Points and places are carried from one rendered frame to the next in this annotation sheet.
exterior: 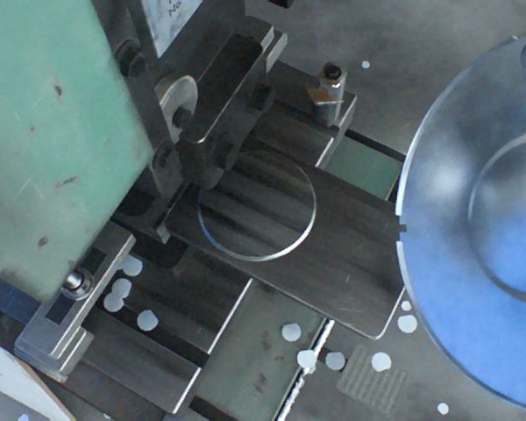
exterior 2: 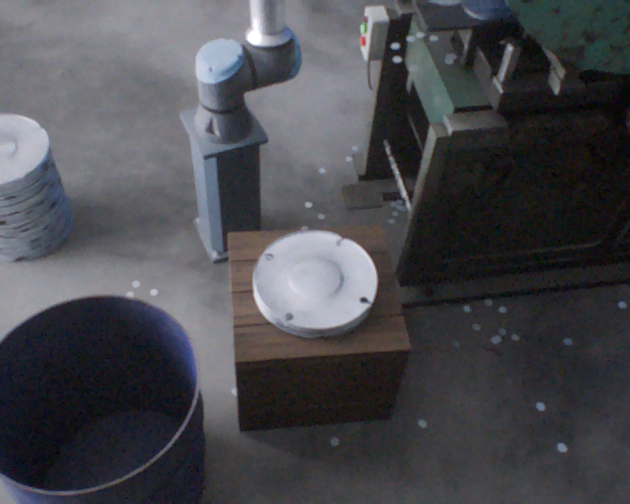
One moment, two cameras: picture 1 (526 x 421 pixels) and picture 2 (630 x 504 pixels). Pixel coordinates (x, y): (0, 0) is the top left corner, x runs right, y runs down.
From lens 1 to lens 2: 179 cm
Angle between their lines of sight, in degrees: 57
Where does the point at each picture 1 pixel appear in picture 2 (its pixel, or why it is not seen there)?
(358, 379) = (369, 191)
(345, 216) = (456, 16)
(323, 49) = (608, 438)
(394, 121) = (476, 122)
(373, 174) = (462, 97)
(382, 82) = (532, 440)
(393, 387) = (349, 197)
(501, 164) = not seen: outside the picture
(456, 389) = not seen: hidden behind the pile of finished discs
